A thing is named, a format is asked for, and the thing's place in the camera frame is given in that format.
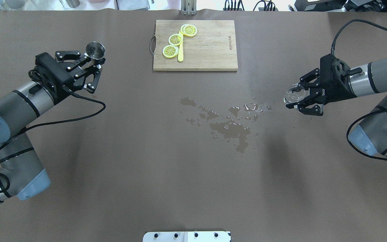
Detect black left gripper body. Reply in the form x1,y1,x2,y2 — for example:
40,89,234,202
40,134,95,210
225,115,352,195
59,61,95,92

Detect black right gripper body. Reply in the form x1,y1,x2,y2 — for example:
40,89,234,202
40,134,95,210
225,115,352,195
310,78,356,105

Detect steel double jigger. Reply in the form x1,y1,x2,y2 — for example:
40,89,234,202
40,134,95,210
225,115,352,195
85,42,106,62

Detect clear glass measuring cup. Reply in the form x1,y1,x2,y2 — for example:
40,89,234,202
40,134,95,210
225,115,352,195
284,84,307,105

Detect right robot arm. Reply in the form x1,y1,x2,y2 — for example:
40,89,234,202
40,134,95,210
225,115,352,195
284,54,387,161

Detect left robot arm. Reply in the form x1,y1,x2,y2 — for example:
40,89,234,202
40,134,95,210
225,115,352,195
0,50,105,204

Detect yellow plastic knife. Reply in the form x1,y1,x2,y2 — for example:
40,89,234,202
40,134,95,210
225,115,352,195
177,30,184,63

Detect middle lemon slice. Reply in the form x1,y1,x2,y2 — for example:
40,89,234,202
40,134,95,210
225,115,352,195
168,33,184,46

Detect bamboo cutting board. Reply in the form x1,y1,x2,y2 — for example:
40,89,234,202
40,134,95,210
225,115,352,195
153,20,238,72

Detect far lemon slice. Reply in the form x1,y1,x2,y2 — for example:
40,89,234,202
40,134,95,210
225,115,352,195
180,24,198,37

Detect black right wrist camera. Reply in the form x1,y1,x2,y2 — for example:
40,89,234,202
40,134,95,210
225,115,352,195
319,54,365,86

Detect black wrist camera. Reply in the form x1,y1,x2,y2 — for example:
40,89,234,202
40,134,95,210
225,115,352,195
319,54,365,86
28,52,74,105

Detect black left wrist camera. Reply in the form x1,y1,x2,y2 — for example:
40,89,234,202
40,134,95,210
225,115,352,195
28,52,74,105

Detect lemon slice near handle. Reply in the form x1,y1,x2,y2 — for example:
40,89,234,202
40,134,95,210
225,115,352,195
162,45,179,58

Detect aluminium frame post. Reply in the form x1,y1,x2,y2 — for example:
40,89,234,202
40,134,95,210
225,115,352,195
180,0,198,16

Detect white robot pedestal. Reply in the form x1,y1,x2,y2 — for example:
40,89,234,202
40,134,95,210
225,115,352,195
142,231,232,242

